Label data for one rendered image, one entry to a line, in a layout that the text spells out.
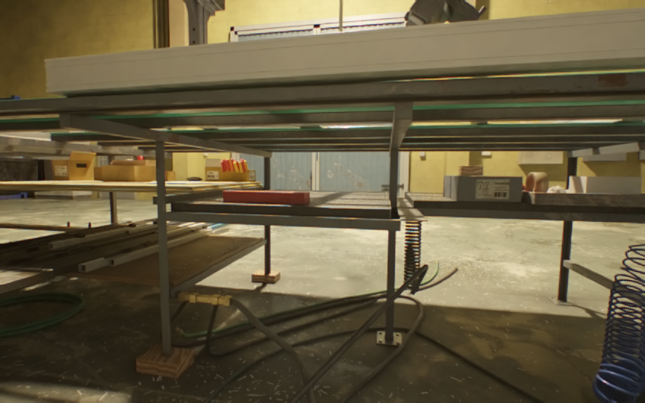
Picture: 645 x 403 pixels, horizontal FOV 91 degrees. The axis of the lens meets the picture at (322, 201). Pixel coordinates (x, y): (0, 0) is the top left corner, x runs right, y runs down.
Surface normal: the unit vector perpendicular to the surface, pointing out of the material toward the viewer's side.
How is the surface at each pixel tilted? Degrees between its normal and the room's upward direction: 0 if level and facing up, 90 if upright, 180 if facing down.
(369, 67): 90
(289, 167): 90
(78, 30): 90
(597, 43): 90
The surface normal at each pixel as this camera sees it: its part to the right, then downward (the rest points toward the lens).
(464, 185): -0.18, 0.08
